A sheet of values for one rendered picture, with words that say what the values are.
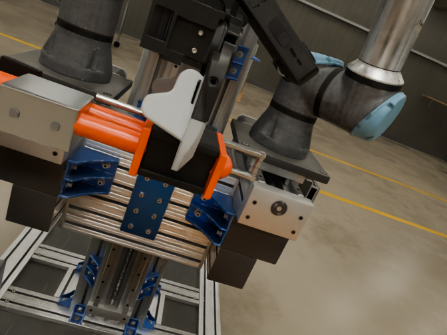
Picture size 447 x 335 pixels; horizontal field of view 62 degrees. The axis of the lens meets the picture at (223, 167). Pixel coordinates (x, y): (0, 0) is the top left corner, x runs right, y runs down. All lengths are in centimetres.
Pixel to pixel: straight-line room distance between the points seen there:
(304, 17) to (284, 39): 1082
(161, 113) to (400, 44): 55
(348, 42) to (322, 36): 78
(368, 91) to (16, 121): 61
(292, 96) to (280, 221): 28
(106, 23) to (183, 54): 52
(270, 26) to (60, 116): 21
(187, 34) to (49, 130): 15
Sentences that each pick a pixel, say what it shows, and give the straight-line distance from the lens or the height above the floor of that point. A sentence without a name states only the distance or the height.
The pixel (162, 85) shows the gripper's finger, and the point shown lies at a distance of 43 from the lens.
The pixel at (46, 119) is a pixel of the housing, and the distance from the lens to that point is 38.
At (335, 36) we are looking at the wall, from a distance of 1145.
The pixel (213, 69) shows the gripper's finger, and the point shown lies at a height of 121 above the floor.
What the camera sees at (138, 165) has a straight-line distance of 36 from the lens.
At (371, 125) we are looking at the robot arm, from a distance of 79.
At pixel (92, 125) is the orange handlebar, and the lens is 37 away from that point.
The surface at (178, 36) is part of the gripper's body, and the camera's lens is 35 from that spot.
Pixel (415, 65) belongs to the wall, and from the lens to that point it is 1247.
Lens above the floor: 125
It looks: 20 degrees down
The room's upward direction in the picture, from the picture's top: 23 degrees clockwise
